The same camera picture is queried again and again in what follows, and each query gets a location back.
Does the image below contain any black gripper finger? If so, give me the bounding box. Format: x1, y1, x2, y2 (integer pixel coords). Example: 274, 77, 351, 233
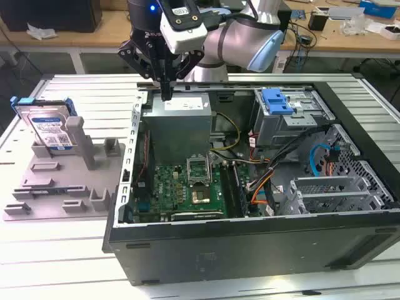
167, 49, 206, 101
117, 39, 168, 101

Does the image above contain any hard disk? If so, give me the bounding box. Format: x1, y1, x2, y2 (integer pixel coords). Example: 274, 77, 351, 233
10, 96, 79, 156

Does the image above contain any blue data wire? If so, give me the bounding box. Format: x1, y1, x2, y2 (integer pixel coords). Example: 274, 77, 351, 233
308, 142, 333, 182

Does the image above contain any orange black power wire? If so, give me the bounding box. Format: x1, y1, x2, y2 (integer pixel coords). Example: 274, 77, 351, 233
324, 144, 342, 179

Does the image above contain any metal disk bay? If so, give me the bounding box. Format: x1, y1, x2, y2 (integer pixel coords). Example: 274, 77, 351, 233
289, 176, 393, 216

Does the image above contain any wooden desk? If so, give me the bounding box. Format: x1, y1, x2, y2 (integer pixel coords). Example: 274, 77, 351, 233
0, 0, 400, 74

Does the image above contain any grey power supply unit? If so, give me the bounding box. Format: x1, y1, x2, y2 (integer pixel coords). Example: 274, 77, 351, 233
142, 92, 213, 157

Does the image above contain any blue plastic drive latch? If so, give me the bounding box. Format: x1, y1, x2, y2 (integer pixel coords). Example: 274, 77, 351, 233
262, 89, 294, 116

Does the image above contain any metal socket cover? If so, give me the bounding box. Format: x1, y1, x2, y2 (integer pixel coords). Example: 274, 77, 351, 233
186, 154, 213, 186

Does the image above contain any large black box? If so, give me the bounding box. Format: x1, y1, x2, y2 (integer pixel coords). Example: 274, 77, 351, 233
0, 0, 103, 34

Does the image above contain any white crumpled wrapper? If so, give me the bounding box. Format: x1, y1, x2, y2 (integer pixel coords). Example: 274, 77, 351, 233
26, 22, 59, 41

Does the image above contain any metal optical drive cage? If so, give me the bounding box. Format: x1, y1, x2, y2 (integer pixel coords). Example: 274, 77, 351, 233
252, 89, 337, 157

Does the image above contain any green motherboard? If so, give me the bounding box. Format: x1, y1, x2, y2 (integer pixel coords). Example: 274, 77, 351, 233
132, 156, 263, 223

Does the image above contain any CPU socket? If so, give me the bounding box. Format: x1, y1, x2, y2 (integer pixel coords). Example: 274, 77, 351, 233
190, 184, 213, 206

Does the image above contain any black RAM slot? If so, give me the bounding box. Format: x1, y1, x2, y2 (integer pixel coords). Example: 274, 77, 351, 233
231, 161, 251, 217
220, 161, 242, 219

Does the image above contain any small black cube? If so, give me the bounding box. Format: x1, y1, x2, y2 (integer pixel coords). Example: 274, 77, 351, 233
307, 11, 329, 31

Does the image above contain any grey parts rack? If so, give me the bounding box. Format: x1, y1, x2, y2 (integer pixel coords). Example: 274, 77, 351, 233
2, 117, 126, 222

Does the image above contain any black graphics card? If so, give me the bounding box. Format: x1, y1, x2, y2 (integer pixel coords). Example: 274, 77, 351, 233
161, 209, 226, 223

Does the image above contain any RAM stick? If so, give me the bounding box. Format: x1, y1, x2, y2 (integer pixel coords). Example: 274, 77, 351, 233
28, 187, 69, 196

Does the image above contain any grey flat box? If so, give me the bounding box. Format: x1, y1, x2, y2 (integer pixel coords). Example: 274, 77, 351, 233
327, 6, 365, 21

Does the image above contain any clear plastic packaging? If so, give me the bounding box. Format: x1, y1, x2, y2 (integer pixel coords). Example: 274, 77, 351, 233
342, 14, 366, 35

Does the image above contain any black open PC case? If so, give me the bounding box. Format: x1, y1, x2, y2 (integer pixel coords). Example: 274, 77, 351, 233
102, 80, 400, 287

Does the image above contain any blue cardboard box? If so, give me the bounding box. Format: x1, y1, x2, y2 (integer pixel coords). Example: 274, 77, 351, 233
358, 0, 395, 19

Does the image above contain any white box black insert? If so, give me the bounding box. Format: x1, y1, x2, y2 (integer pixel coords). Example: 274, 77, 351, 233
378, 24, 400, 41

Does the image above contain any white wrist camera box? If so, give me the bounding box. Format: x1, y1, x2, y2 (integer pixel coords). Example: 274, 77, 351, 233
159, 0, 209, 54

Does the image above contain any thick black camera cable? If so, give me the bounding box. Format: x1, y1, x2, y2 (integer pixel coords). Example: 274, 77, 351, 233
202, 0, 260, 32

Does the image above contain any thick black cable bundle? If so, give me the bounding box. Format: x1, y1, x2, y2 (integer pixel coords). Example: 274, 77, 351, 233
246, 124, 332, 216

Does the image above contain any yellow orange wire bundle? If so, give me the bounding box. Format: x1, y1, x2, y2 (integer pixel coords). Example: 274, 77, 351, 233
246, 170, 273, 192

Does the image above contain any orange flat cable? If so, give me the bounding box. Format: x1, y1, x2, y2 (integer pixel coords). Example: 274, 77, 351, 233
249, 186, 273, 207

